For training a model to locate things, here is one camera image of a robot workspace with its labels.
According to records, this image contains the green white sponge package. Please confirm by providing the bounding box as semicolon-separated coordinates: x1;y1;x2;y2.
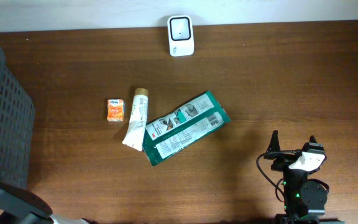
142;91;231;166

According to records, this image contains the white tube brown cap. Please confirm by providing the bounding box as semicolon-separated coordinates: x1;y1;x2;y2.
122;88;149;151

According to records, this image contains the orange tissue pack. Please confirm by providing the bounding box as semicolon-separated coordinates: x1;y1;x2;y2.
106;99;125;122

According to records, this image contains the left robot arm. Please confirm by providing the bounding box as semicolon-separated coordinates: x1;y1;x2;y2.
0;182;91;224

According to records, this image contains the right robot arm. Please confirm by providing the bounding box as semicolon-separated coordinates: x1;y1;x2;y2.
256;130;343;224

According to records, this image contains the white barcode scanner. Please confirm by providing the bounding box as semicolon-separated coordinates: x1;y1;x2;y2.
167;15;195;57

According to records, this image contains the grey plastic basket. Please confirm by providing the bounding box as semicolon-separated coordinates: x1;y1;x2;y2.
0;47;35;189

